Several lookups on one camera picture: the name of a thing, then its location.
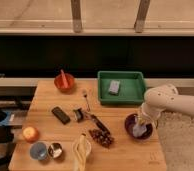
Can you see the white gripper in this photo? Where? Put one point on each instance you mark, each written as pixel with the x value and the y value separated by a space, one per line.
pixel 147 114

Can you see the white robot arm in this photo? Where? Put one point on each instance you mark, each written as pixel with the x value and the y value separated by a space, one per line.
pixel 161 98

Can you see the small metal cup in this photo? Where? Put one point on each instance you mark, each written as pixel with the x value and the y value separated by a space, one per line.
pixel 55 150

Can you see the blue plastic cup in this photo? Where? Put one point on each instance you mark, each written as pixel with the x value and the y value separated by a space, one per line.
pixel 38 151

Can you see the purple bowl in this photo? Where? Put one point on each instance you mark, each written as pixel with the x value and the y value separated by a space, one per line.
pixel 130 121

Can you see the brown grape bunch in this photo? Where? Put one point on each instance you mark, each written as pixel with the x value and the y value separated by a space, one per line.
pixel 102 138

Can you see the green plastic tray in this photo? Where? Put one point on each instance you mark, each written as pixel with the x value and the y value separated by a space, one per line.
pixel 131 90

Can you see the blue sponge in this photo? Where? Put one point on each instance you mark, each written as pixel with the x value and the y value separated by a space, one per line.
pixel 114 87

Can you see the silver fork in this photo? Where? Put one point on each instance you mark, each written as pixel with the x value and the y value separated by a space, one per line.
pixel 86 98

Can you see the yellow banana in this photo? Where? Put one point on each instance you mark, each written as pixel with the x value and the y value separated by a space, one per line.
pixel 80 154

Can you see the black rectangular remote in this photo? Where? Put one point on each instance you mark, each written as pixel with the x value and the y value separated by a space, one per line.
pixel 61 115

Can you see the red spoon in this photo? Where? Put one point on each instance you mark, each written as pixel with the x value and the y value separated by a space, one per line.
pixel 65 82

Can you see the red bowl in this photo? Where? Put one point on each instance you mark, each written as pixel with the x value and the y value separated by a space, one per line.
pixel 59 83

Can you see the red yellow apple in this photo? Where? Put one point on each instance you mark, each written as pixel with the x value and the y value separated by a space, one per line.
pixel 30 134

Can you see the black handled knife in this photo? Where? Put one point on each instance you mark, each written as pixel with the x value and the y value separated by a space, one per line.
pixel 98 123

